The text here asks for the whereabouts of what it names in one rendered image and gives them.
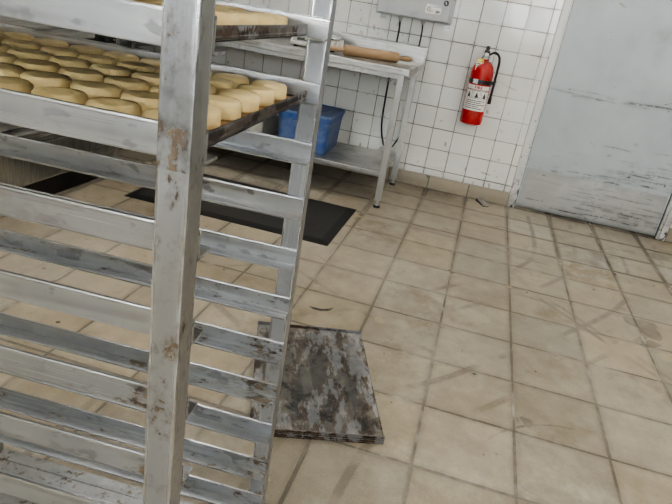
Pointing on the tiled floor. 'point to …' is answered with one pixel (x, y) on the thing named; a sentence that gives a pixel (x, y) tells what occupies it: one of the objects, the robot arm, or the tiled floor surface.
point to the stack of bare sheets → (324, 387)
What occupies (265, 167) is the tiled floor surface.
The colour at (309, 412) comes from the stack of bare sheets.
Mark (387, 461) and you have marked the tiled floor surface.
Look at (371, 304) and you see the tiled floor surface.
